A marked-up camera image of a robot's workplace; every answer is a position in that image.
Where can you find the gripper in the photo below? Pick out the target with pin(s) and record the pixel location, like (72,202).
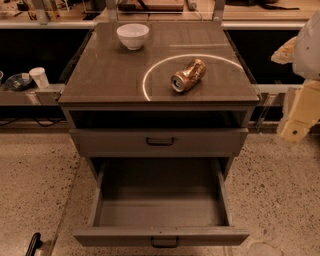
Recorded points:
(308,50)

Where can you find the drawer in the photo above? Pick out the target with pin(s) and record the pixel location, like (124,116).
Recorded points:
(162,203)
(143,142)

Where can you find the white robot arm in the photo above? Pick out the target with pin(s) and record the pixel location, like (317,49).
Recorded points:
(303,52)

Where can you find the grey drawer cabinet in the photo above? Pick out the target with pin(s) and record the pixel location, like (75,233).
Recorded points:
(115,88)

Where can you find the crushed golden soda can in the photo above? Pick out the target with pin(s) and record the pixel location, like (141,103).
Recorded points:
(187,78)

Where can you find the white ceramic bowl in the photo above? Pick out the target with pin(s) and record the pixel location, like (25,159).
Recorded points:
(133,36)

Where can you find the white paper cup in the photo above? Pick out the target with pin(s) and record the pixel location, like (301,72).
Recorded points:
(39,76)

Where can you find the dark blue bowl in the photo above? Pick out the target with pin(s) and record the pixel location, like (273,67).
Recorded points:
(19,82)

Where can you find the black object on floor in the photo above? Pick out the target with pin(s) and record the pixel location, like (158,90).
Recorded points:
(35,243)

